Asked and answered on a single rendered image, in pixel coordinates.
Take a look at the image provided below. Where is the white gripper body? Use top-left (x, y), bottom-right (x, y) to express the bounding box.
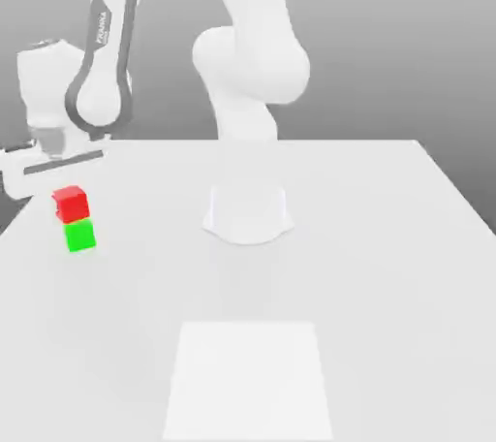
top-left (0, 147), bottom-right (110, 201)

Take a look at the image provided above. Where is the small red cube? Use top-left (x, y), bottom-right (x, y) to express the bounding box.
top-left (51, 184), bottom-right (91, 225)

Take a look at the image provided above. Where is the small green cube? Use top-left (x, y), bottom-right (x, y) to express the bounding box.
top-left (63, 218), bottom-right (97, 254)

